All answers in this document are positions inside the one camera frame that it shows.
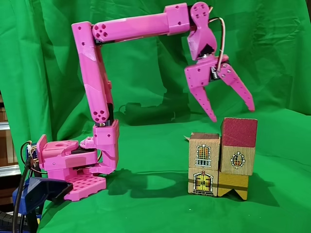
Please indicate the red wedge roof block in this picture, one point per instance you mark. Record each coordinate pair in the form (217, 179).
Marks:
(239, 132)

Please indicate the wooden cube balcony window print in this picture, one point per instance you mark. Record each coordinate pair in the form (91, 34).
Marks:
(204, 153)

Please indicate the wooden cube round window print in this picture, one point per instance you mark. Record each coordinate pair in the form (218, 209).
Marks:
(236, 160)

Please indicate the wooden cube door print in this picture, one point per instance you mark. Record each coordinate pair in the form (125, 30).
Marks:
(202, 182)

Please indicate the yellow notched wooden block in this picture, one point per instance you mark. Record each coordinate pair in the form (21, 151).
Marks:
(233, 182)

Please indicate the green cloth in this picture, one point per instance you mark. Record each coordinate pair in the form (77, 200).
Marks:
(145, 213)

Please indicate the blue and black clamp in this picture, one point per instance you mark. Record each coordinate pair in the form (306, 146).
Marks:
(41, 191)

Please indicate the aluminium ladder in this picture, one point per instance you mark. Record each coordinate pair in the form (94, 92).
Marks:
(3, 126)

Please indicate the brown wooden furniture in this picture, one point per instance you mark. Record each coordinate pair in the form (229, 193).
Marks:
(5, 148)

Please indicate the black rubber tyre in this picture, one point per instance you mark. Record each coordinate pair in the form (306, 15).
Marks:
(5, 218)

